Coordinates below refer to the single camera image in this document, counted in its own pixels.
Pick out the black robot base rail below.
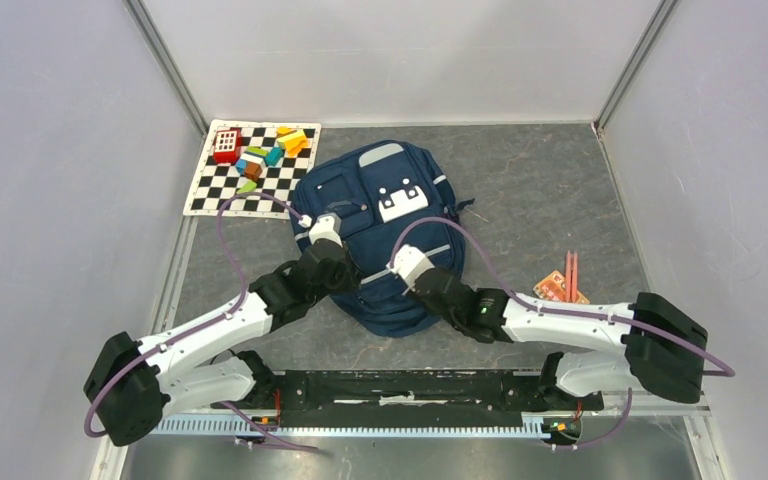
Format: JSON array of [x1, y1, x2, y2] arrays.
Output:
[[234, 369, 604, 428]]

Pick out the black white checkered mat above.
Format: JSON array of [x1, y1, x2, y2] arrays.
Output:
[[183, 119, 322, 216]]

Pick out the orange spiral notepad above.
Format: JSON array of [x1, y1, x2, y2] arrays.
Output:
[[533, 270, 591, 304]]

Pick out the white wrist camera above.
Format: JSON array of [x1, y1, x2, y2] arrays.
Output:
[[297, 213, 343, 246], [388, 244, 434, 291]]

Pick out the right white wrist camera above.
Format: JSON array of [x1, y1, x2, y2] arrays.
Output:
[[388, 244, 434, 291]]

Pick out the navy blue student backpack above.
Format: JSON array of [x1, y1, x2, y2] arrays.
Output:
[[290, 140, 470, 338]]

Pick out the red pencil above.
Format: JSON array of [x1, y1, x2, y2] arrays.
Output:
[[564, 251, 574, 303], [567, 252, 579, 303]]

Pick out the yellow orange toy blocks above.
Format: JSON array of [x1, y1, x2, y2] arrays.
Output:
[[275, 126, 309, 158]]

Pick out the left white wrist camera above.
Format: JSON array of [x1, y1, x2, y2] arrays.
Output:
[[297, 213, 343, 246]]

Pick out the green toy block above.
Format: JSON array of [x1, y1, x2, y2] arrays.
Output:
[[235, 180, 258, 195]]

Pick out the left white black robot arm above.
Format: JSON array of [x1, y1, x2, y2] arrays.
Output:
[[83, 239, 359, 447]]

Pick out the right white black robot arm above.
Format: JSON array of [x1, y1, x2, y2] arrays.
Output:
[[408, 267, 708, 408]]

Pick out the red grid toy block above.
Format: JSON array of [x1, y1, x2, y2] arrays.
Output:
[[213, 128, 242, 165]]

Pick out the blue brown toy blocks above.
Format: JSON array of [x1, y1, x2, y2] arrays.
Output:
[[235, 146, 284, 182]]

